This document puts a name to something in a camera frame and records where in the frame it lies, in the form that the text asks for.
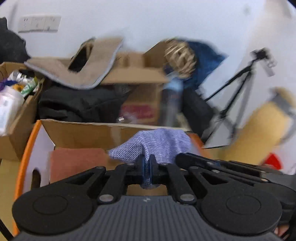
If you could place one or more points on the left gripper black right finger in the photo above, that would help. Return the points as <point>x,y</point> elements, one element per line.
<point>231,201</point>

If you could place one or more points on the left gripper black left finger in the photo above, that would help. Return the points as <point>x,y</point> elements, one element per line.
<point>65,205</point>

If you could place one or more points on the orange scrubbing sponge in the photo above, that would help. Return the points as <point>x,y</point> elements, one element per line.
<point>65,162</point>

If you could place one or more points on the purple knitted cloth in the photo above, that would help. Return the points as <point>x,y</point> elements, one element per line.
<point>163,143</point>

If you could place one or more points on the person's hand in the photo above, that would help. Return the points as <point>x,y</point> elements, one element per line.
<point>280,230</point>

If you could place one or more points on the yellow thermos jug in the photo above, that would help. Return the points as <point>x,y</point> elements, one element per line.
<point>269,125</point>

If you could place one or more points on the red cardboard box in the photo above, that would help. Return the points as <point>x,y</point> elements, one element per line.
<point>161,220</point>

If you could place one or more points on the small brown cardboard box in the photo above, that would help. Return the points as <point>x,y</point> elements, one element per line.
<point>13,143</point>

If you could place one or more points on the black bag on floor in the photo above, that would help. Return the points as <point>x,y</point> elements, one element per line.
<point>197,111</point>

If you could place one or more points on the white bottle in box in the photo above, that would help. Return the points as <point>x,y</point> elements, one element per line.
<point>11,102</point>

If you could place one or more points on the blue water bottle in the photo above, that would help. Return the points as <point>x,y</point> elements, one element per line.
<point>171,102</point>

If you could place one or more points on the dark blue blanket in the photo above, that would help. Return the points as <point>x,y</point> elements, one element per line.
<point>207,60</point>

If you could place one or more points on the open cardboard box behind table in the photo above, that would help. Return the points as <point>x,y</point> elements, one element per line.
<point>144,72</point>

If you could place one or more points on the beige fleece mat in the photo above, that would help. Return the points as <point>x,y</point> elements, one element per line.
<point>86,69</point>

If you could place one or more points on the woven rattan ball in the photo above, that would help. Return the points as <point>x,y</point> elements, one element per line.
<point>180,57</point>

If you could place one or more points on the black trolley bag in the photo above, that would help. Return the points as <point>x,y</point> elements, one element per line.
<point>13,47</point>

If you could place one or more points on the black video camera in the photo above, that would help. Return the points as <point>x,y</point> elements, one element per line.
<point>268,62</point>

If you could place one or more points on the black camera tripod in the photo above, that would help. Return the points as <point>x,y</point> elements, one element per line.
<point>223,114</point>

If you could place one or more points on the wall power outlet strip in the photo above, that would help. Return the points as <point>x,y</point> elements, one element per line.
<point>40,23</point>

